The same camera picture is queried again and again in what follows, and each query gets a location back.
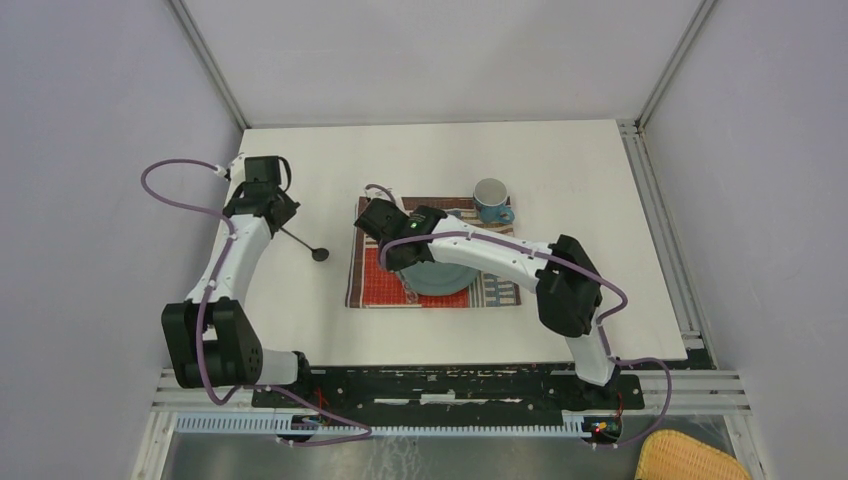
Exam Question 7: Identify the blue ceramic mug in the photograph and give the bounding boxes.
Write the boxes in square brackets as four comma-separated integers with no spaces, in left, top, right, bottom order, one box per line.
[472,178,515,224]

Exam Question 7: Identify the yellow woven basket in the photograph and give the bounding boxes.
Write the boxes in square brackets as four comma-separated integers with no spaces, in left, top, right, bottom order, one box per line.
[634,429,751,480]

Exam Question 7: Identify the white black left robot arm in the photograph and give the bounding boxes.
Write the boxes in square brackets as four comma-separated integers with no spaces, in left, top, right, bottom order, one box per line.
[161,156,315,407]

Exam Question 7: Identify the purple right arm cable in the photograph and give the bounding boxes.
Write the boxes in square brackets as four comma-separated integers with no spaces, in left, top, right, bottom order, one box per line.
[364,183,674,450]

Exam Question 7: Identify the aluminium frame rails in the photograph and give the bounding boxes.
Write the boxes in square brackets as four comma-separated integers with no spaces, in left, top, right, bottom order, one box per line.
[154,120,764,479]

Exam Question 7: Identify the black spoon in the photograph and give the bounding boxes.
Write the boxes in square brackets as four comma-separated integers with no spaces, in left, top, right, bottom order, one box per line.
[280,228,330,262]

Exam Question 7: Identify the striped patchwork placemat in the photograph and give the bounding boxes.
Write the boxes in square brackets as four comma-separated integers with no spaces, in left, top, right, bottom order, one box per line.
[345,197,521,309]

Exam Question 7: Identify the white slotted cable duct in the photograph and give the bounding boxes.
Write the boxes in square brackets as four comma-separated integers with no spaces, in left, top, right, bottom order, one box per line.
[174,413,590,439]

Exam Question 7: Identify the teal ceramic plate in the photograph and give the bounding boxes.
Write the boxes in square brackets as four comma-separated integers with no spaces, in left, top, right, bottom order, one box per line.
[396,262,480,297]

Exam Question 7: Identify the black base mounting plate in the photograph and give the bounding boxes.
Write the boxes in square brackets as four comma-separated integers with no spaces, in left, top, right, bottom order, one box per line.
[288,363,645,427]

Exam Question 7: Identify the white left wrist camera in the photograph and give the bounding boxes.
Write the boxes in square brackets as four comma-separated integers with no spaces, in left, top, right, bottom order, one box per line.
[213,155,246,183]

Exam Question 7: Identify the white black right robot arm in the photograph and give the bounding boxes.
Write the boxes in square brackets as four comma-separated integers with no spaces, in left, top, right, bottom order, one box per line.
[354,199,628,408]

